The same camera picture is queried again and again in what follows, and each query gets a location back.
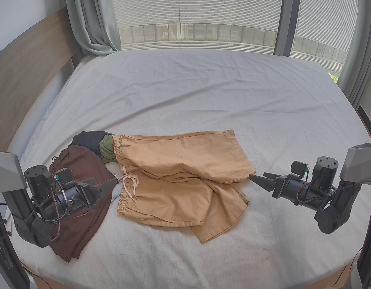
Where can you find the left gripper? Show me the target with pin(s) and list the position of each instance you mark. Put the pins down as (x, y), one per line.
(78, 195)

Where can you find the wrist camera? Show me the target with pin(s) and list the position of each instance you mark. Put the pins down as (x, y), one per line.
(65, 176)
(299, 169)

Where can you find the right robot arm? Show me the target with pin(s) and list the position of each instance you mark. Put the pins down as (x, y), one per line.
(353, 167)

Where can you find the window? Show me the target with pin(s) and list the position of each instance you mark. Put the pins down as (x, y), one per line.
(203, 7)

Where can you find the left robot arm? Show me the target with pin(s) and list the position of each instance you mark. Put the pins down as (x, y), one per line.
(38, 179)

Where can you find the white garment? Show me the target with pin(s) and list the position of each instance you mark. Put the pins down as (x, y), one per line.
(115, 191)

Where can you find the olive green garment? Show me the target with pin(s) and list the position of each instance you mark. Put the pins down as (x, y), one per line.
(106, 150)

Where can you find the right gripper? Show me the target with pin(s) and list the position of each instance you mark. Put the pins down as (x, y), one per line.
(289, 189)

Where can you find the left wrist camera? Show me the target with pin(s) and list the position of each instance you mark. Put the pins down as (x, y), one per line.
(65, 176)

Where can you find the dark brown shorts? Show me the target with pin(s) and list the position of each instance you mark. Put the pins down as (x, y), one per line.
(80, 167)

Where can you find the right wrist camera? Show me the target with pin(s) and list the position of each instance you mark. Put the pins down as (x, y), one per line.
(299, 169)

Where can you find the bed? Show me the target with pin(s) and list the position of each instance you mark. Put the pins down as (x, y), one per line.
(185, 95)

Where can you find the grey-green curtain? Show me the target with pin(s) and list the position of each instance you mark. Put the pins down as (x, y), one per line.
(92, 13)
(361, 56)

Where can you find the black garment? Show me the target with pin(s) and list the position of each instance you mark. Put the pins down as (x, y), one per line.
(86, 139)

